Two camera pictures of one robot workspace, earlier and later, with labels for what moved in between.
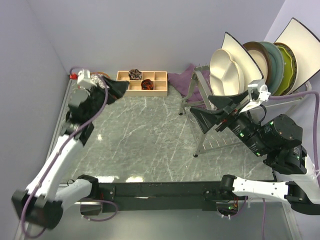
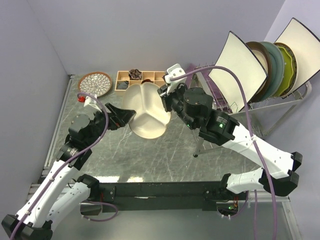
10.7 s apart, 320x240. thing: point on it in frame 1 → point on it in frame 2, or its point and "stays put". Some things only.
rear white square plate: [305, 45] stays put
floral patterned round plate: [95, 76] stays put
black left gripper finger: [111, 98] → [116, 122]
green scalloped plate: [290, 68] stays put
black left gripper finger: [118, 88] → [121, 116]
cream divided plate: [226, 76] → [151, 119]
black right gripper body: [239, 123] → [174, 100]
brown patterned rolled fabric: [135, 74] stays put
